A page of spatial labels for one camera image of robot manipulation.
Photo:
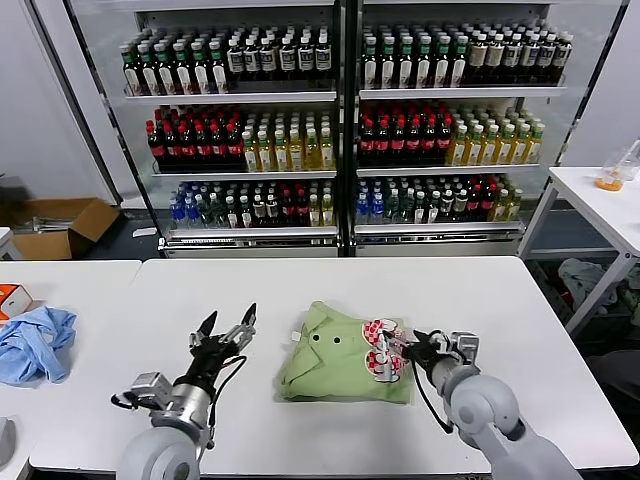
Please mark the pale clothes pile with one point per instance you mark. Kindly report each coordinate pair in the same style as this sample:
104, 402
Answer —
581, 278

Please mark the glass flask orange liquid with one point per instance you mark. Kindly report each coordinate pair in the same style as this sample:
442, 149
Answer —
610, 184

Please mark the orange and white box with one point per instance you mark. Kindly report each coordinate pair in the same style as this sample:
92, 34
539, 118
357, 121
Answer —
14, 298

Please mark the small dark bottle tan label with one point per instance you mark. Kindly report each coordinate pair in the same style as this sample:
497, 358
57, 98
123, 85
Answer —
272, 212
258, 212

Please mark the open cardboard box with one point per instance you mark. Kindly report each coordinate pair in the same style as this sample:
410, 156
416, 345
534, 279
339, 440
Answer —
44, 243

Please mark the small dark bottle white cap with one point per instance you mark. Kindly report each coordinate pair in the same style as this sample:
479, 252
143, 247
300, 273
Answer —
245, 213
231, 213
446, 207
460, 206

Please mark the black blurry bag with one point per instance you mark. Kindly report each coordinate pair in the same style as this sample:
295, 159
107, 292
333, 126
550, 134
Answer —
10, 191

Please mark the small white stand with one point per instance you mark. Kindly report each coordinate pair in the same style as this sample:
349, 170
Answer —
6, 241

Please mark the glass drinks display cabinet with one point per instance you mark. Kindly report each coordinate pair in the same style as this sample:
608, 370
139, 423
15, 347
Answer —
439, 248
249, 250

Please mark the dark bottle grey label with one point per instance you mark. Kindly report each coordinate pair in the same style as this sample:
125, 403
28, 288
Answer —
511, 56
530, 55
564, 54
548, 55

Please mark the white side table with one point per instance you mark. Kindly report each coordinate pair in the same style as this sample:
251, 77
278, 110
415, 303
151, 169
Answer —
589, 193

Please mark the grey rounded object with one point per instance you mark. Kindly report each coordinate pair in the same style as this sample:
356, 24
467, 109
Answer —
5, 438

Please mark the small clear bottle white label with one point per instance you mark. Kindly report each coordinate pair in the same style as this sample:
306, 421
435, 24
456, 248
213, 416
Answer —
420, 209
433, 208

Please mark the dark bottle blue-white label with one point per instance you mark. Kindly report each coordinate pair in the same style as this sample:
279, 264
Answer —
305, 58
268, 60
235, 61
252, 60
288, 59
323, 57

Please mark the dark clothes heap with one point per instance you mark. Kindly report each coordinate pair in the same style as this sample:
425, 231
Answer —
630, 298

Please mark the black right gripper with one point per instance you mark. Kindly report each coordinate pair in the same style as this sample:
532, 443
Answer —
427, 350

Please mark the small cola bottle red cap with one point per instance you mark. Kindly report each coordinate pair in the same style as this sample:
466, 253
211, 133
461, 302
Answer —
287, 211
302, 211
474, 204
487, 203

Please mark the light green polo shirt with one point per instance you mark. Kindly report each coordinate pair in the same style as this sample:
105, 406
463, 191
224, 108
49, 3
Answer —
330, 370

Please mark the clear glass beaker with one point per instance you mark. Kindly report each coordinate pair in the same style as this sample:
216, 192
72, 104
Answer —
632, 171

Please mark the small white floor object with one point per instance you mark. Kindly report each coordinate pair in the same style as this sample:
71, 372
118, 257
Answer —
144, 231

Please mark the small pale yellow drink bottle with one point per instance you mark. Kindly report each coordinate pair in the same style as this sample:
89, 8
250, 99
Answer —
499, 207
513, 206
315, 212
328, 212

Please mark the white shelf board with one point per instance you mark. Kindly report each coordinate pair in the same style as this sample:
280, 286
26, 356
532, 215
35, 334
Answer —
249, 232
459, 91
439, 228
449, 169
229, 96
244, 174

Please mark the dark bottle beige label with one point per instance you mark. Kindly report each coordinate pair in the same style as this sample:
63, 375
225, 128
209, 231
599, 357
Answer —
478, 56
495, 56

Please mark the small blue drink bottle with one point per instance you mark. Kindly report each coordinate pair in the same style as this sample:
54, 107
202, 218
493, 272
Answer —
378, 208
192, 211
363, 208
177, 211

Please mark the dark mesh basket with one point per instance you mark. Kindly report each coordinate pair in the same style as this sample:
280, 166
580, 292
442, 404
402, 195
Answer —
551, 298

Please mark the crumpled light blue cloth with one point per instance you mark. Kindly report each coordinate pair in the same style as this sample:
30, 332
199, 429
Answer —
39, 345

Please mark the dark bottle green cap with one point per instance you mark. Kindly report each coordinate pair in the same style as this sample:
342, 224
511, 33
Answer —
424, 65
370, 66
442, 64
202, 71
406, 65
166, 73
184, 72
388, 66
132, 73
220, 71
459, 63
149, 73

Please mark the green tinted water bottle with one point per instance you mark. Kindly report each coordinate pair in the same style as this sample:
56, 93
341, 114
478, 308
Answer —
217, 211
394, 207
407, 207
204, 211

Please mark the black chair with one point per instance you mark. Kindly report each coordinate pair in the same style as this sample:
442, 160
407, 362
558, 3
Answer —
620, 378

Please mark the yellow juice bottle green cap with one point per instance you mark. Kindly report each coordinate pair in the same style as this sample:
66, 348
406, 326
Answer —
281, 155
327, 152
459, 148
520, 147
505, 147
535, 146
297, 154
490, 148
250, 156
265, 155
313, 153
475, 148

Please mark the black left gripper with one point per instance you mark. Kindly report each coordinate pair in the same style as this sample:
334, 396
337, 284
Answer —
207, 365

